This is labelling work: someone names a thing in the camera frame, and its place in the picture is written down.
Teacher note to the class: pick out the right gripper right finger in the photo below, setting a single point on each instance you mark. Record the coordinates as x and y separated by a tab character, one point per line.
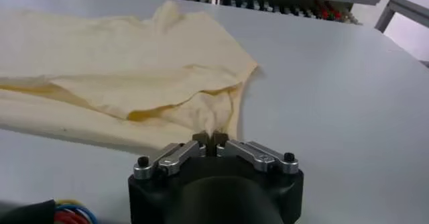
258	156

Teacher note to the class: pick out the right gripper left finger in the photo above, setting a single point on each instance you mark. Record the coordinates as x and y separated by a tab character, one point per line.
174	160

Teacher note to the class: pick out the pale yellow t-shirt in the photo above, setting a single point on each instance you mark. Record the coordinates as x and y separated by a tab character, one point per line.
117	61

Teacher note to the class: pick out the white table with grey legs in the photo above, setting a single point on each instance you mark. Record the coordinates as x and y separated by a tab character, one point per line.
409	7

